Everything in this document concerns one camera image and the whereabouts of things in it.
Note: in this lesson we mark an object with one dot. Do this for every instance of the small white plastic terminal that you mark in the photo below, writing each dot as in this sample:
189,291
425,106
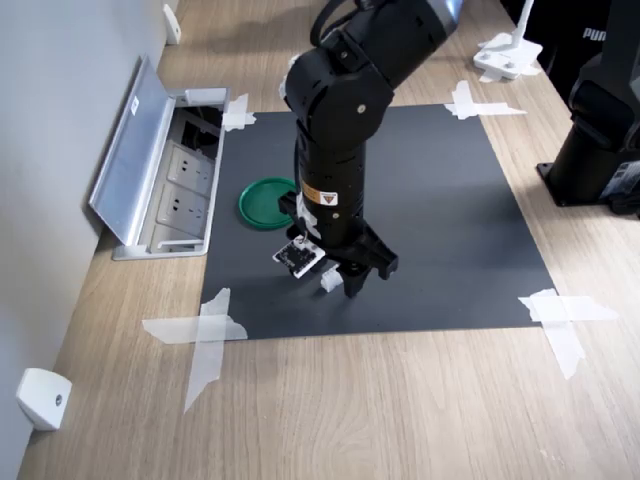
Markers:
328,283

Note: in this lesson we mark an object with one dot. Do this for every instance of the white taped stand bracket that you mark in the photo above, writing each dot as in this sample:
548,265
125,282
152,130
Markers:
505,55

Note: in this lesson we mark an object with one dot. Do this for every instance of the round green lid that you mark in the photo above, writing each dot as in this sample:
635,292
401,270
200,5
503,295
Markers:
260,202

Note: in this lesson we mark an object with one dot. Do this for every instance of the white power socket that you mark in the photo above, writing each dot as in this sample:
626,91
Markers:
190,167
181,206

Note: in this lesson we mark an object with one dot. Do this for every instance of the dark grey mat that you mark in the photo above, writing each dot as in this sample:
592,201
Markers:
440,225

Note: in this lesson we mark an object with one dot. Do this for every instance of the grey partition panel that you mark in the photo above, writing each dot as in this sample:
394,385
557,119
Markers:
50,150

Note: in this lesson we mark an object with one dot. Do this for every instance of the white partition clamp bracket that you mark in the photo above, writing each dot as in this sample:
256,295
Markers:
42,400
171,25

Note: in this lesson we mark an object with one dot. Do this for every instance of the white tape cross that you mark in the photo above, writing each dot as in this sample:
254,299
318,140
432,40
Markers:
210,330
555,310
235,117
462,107

